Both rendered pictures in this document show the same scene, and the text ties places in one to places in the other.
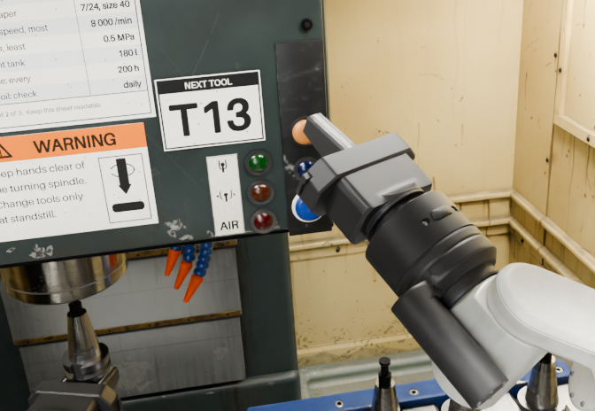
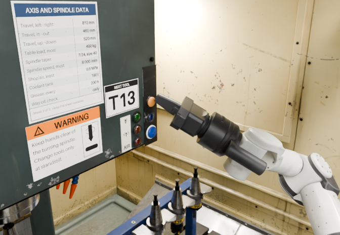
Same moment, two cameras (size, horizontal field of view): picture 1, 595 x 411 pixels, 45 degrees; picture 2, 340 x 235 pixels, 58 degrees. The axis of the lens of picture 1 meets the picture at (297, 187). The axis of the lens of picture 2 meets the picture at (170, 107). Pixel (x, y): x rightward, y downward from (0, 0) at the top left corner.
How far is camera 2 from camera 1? 46 cm
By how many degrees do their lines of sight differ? 40
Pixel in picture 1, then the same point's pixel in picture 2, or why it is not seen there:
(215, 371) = not seen: outside the picture
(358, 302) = (58, 197)
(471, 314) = (247, 146)
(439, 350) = (247, 159)
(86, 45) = (79, 72)
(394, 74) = not seen: hidden behind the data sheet
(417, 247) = (224, 129)
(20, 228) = (45, 170)
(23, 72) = (52, 88)
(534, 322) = (268, 142)
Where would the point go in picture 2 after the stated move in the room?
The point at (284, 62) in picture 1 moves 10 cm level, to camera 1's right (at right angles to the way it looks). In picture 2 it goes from (145, 74) to (176, 69)
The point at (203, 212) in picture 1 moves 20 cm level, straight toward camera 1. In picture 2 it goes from (118, 143) to (189, 171)
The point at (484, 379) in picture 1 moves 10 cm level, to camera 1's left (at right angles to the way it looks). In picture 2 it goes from (263, 163) to (236, 180)
